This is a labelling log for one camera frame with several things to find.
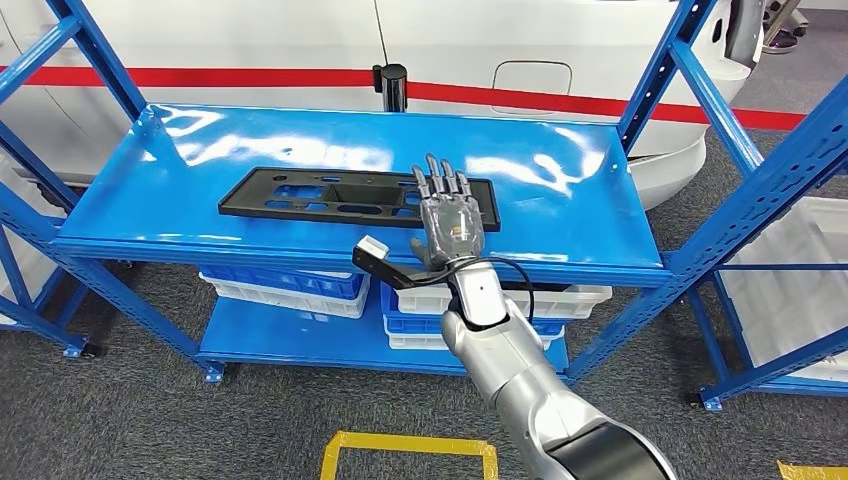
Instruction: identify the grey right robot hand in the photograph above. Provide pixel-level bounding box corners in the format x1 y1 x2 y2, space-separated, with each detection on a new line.
409 153 486 272

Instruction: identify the black plastic plate holder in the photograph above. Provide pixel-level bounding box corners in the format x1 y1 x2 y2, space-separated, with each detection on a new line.
218 166 501 233

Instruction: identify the blue metal shelf rack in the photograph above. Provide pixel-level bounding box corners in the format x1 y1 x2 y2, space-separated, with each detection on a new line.
682 261 848 412
0 0 848 386
0 221 91 359

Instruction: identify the blue plastic bin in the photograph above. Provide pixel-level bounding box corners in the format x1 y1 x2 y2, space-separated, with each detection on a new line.
198 264 366 301
380 281 564 338

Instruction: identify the red barrier belt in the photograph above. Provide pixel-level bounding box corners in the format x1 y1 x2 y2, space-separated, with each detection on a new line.
0 65 376 89
407 81 808 132

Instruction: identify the yellow floor tape square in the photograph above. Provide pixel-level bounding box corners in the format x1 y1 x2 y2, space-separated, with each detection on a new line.
776 460 848 480
319 430 499 480

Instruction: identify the white car body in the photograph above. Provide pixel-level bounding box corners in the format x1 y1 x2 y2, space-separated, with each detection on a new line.
0 0 763 210

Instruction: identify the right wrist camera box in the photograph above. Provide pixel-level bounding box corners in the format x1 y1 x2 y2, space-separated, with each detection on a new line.
351 235 458 291

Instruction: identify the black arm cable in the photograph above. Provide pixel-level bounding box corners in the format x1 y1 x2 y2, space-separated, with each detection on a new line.
397 255 537 326

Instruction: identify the black stanchion post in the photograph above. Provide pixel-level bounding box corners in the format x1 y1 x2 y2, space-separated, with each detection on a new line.
372 62 409 113

